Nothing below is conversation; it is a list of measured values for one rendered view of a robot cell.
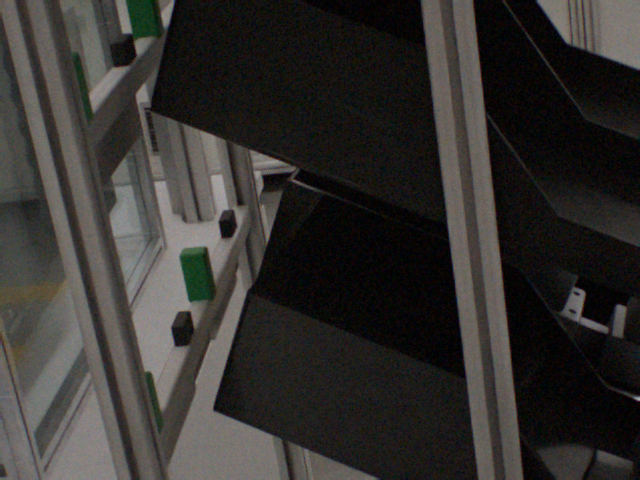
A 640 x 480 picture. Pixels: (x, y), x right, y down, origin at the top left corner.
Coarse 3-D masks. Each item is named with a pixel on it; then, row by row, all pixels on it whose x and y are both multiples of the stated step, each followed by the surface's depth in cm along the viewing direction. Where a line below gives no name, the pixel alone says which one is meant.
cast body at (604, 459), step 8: (632, 448) 69; (600, 456) 68; (608, 456) 68; (632, 456) 69; (592, 464) 68; (600, 464) 68; (608, 464) 68; (616, 464) 68; (624, 464) 68; (632, 464) 68; (592, 472) 68; (600, 472) 68; (608, 472) 68; (616, 472) 68; (624, 472) 68; (632, 472) 68
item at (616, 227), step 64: (192, 0) 57; (256, 0) 56; (320, 0) 69; (384, 0) 68; (192, 64) 58; (256, 64) 58; (320, 64) 57; (384, 64) 56; (512, 64) 68; (256, 128) 59; (320, 128) 58; (384, 128) 57; (512, 128) 69; (576, 128) 68; (384, 192) 59; (512, 192) 57; (576, 192) 65; (576, 256) 57
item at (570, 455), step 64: (320, 192) 74; (320, 256) 75; (384, 256) 74; (448, 256) 73; (256, 320) 63; (320, 320) 62; (384, 320) 76; (448, 320) 75; (512, 320) 74; (256, 384) 65; (320, 384) 64; (384, 384) 63; (448, 384) 62; (576, 384) 74; (320, 448) 65; (384, 448) 64; (448, 448) 63; (576, 448) 72
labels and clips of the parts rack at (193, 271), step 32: (128, 0) 70; (160, 32) 71; (128, 64) 66; (128, 128) 68; (96, 160) 62; (224, 224) 85; (192, 256) 76; (192, 288) 77; (192, 384) 76; (160, 416) 64
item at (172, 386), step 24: (168, 24) 74; (144, 48) 69; (120, 72) 65; (144, 72) 68; (96, 96) 61; (120, 96) 63; (96, 120) 59; (96, 144) 59; (240, 216) 89; (240, 240) 87; (216, 264) 82; (216, 288) 79; (192, 312) 76; (216, 312) 78; (192, 336) 73; (168, 360) 71; (192, 360) 72; (168, 384) 68; (168, 408) 66; (168, 432) 66
